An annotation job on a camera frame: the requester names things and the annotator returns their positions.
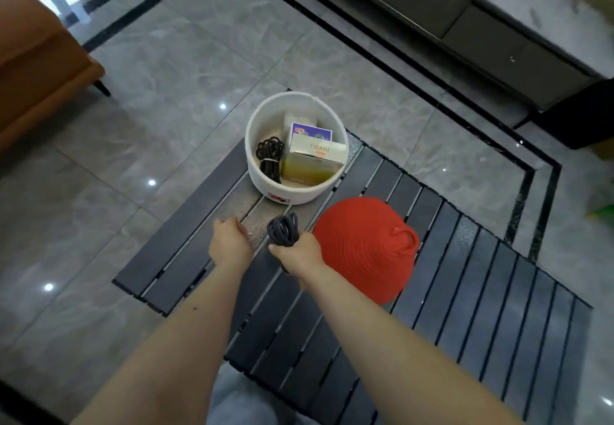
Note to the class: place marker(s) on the person's right hand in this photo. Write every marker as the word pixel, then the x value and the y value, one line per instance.
pixel 300 253

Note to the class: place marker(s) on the person's left hand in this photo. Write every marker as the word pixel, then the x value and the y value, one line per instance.
pixel 230 246

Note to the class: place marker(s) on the person's left fingers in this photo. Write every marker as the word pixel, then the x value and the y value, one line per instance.
pixel 236 227

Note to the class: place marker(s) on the person's right fingers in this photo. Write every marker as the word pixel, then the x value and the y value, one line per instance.
pixel 288 249

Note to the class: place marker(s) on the person's left forearm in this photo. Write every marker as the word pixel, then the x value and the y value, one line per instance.
pixel 165 343

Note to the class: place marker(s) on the person's right forearm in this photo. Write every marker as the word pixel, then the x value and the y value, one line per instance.
pixel 403 357

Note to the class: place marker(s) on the red woven basket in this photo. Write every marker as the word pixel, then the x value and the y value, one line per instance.
pixel 367 249

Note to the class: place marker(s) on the gold cardboard box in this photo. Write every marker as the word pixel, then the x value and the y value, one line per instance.
pixel 314 160

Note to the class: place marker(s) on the white woven basket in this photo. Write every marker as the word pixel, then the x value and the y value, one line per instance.
pixel 295 148

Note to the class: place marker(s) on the black slatted folding table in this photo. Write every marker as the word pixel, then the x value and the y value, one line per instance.
pixel 383 285

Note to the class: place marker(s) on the purple printed box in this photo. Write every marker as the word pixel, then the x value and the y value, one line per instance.
pixel 309 132

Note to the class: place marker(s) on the white small box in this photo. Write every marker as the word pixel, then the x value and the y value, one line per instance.
pixel 298 120

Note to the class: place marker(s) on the person's grey trousers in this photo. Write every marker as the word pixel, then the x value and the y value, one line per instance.
pixel 244 403

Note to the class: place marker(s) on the orange leather sofa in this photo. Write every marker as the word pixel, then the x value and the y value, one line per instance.
pixel 41 62

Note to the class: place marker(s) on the grey drawer cabinet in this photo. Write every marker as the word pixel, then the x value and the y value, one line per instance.
pixel 460 21

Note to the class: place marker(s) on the green object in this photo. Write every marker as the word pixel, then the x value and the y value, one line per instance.
pixel 603 211

